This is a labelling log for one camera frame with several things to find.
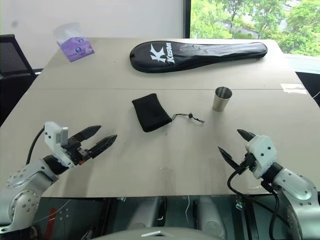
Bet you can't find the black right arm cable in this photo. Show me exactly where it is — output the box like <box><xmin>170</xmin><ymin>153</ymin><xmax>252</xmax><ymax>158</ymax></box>
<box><xmin>226</xmin><ymin>153</ymin><xmax>292</xmax><ymax>240</ymax></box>

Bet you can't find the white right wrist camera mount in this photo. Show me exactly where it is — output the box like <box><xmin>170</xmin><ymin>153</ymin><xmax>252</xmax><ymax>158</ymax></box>
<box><xmin>244</xmin><ymin>134</ymin><xmax>278</xmax><ymax>180</ymax></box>

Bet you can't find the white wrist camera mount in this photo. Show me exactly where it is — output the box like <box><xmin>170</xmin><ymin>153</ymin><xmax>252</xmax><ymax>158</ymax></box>
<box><xmin>244</xmin><ymin>134</ymin><xmax>278</xmax><ymax>180</ymax></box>
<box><xmin>44</xmin><ymin>121</ymin><xmax>76</xmax><ymax>168</ymax></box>

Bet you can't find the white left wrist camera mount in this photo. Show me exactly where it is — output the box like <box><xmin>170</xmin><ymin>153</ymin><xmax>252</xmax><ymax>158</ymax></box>
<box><xmin>44</xmin><ymin>121</ymin><xmax>76</xmax><ymax>168</ymax></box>

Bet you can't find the clear tape strip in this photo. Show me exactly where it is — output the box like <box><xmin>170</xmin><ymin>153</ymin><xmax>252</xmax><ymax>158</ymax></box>
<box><xmin>279</xmin><ymin>83</ymin><xmax>308</xmax><ymax>95</ymax></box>

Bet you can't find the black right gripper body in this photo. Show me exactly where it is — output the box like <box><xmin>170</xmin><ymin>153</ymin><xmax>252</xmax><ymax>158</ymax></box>
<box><xmin>239</xmin><ymin>146</ymin><xmax>256</xmax><ymax>174</ymax></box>

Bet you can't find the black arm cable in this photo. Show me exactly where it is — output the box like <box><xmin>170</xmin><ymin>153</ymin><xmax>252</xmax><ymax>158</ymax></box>
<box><xmin>26</xmin><ymin>126</ymin><xmax>47</xmax><ymax>166</ymax></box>
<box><xmin>226</xmin><ymin>153</ymin><xmax>292</xmax><ymax>240</ymax></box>

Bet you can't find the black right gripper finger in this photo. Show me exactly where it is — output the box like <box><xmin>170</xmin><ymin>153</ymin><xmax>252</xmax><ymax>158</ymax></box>
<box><xmin>217</xmin><ymin>146</ymin><xmax>244</xmax><ymax>175</ymax></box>
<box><xmin>236</xmin><ymin>128</ymin><xmax>256</xmax><ymax>149</ymax></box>

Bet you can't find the black mesh office chair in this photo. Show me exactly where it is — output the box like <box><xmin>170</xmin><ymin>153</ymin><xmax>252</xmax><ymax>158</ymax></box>
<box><xmin>0</xmin><ymin>34</ymin><xmax>42</xmax><ymax>83</ymax></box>

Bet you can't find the black cloth pouch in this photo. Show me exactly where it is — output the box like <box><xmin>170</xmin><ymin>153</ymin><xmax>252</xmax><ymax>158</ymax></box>
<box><xmin>131</xmin><ymin>93</ymin><xmax>173</xmax><ymax>133</ymax></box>

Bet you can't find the black furniture piece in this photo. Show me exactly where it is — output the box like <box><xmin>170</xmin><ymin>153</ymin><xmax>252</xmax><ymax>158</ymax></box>
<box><xmin>294</xmin><ymin>71</ymin><xmax>320</xmax><ymax>108</ymax></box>

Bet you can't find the white window sill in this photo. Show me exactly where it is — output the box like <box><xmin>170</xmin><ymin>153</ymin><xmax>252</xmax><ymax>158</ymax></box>
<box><xmin>282</xmin><ymin>52</ymin><xmax>320</xmax><ymax>73</ymax></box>

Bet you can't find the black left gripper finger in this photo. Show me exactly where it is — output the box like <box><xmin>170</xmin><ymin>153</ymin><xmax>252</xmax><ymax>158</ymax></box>
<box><xmin>88</xmin><ymin>134</ymin><xmax>118</xmax><ymax>160</ymax></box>
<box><xmin>73</xmin><ymin>124</ymin><xmax>103</xmax><ymax>148</ymax></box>

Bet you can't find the window with green trees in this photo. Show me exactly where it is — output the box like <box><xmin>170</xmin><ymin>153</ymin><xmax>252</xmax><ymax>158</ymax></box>
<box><xmin>183</xmin><ymin>0</ymin><xmax>320</xmax><ymax>55</ymax></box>

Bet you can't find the stainless steel cup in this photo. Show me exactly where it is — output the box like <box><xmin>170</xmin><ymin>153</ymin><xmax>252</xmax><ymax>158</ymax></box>
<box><xmin>212</xmin><ymin>86</ymin><xmax>233</xmax><ymax>112</ymax></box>

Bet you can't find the black Kason racket cover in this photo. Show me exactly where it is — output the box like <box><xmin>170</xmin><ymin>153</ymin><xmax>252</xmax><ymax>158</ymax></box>
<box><xmin>129</xmin><ymin>41</ymin><xmax>268</xmax><ymax>74</ymax></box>

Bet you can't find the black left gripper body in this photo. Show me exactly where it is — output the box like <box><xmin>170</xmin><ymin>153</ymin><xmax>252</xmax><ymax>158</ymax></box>
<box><xmin>63</xmin><ymin>136</ymin><xmax>92</xmax><ymax>166</ymax></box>

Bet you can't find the purple tissue pack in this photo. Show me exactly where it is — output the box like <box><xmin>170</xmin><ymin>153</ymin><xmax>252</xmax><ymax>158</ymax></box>
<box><xmin>52</xmin><ymin>22</ymin><xmax>96</xmax><ymax>63</ymax></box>

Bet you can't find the black drawstring cord with bead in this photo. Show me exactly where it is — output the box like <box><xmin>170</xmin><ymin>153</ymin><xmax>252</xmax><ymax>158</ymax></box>
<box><xmin>171</xmin><ymin>112</ymin><xmax>206</xmax><ymax>124</ymax></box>

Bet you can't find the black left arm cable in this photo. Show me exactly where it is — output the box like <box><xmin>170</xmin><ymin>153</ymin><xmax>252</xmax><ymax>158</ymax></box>
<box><xmin>26</xmin><ymin>126</ymin><xmax>47</xmax><ymax>166</ymax></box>

